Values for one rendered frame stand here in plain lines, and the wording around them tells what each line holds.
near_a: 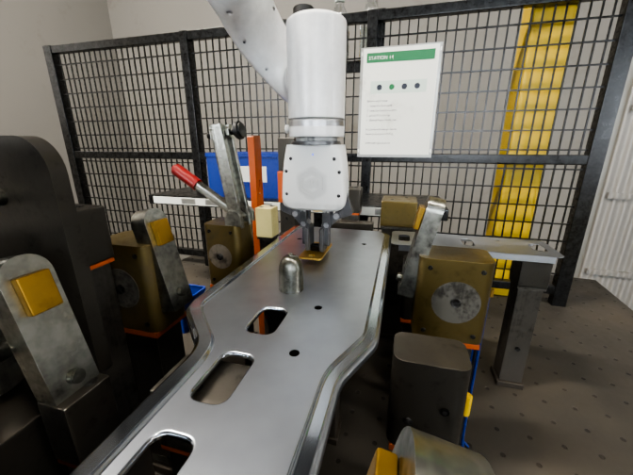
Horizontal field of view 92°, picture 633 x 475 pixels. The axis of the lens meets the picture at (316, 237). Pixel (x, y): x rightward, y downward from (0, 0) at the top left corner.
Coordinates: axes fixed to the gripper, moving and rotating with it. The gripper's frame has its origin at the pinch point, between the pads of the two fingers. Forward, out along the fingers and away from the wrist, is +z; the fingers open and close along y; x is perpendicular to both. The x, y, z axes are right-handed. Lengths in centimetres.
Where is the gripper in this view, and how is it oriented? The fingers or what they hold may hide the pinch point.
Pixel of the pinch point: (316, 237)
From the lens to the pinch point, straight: 51.2
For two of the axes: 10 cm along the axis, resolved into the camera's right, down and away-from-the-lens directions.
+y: 9.6, 0.8, -2.5
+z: 0.0, 9.5, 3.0
